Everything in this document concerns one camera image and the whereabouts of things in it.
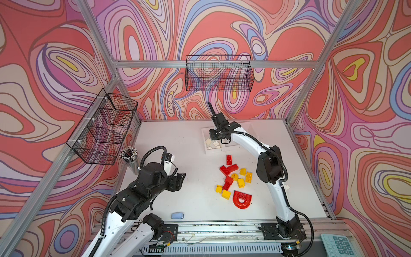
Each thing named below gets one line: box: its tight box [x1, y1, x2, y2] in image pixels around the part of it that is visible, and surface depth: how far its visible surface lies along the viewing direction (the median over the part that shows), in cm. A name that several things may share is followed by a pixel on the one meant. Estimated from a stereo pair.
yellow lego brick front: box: [221, 189, 232, 200], surface depth 86 cm
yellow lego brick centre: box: [237, 178, 246, 189], surface depth 89 cm
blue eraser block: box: [170, 211, 185, 219], surface depth 78 cm
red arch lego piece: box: [232, 190, 253, 209], surface depth 84 cm
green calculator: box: [320, 233, 356, 257], surface depth 70 cm
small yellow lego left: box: [215, 184, 223, 194], surface depth 87 cm
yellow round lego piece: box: [230, 173, 240, 181], surface depth 92 cm
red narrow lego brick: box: [222, 175, 234, 191], surface depth 89 cm
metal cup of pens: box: [119, 146, 141, 176], surface depth 84 cm
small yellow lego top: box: [239, 168, 247, 176], surface depth 93 cm
